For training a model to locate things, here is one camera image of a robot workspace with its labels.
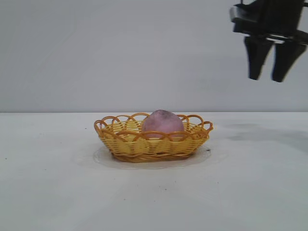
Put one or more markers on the yellow woven plastic basket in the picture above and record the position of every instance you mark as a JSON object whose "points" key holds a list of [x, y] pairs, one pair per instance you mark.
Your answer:
{"points": [[134, 148]]}

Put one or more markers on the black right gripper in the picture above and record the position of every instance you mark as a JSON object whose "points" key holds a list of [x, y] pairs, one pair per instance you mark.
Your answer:
{"points": [[276, 16]]}

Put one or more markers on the pink peach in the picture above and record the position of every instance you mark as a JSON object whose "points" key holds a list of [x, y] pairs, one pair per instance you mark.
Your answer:
{"points": [[162, 122]]}

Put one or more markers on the clear plastic plate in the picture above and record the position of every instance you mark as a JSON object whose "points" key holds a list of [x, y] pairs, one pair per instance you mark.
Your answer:
{"points": [[202, 157]]}

